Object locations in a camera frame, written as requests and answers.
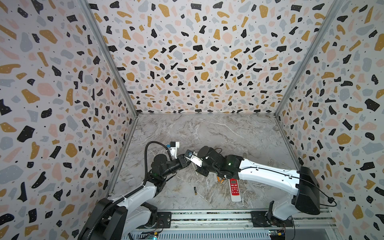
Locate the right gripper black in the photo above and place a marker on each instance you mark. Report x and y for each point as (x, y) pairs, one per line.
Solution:
(202, 167)

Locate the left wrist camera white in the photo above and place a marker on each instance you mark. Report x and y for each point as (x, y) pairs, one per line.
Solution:
(173, 147)

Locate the red and white remote control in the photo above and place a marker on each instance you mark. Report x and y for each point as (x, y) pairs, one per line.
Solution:
(234, 190)

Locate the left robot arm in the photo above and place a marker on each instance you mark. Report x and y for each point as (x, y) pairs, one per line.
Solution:
(113, 219)

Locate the orange AAA batteries pair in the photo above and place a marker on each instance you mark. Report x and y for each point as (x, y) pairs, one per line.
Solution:
(220, 180)

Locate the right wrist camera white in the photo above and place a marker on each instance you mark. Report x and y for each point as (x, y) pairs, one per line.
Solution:
(192, 157)

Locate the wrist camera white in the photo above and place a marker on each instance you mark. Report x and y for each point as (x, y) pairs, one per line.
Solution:
(173, 147)
(192, 157)

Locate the aluminium mounting rail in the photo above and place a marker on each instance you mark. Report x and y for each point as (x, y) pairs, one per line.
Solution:
(216, 225)

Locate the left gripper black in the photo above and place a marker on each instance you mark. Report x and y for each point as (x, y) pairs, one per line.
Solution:
(182, 161)

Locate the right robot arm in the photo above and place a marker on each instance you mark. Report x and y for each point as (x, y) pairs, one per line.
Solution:
(301, 186)

